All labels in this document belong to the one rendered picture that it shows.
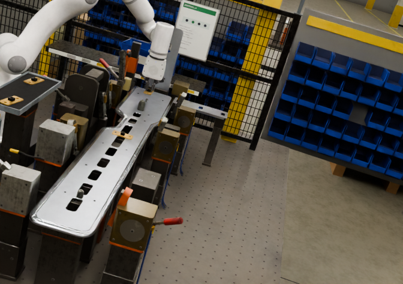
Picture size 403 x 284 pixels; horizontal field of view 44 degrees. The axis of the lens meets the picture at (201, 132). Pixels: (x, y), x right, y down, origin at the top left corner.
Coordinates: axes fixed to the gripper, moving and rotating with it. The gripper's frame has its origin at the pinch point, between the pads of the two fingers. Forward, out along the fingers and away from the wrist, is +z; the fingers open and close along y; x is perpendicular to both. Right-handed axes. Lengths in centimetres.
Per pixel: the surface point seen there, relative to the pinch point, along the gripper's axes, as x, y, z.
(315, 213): 137, 139, 108
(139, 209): -107, 19, 2
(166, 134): -43.3, 16.8, 3.3
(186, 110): -7.6, 20.6, 3.3
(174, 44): 26.6, 3.9, -17.5
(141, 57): 35.5, -12.8, -3.6
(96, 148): -65, -6, 8
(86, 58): 32, -42, 5
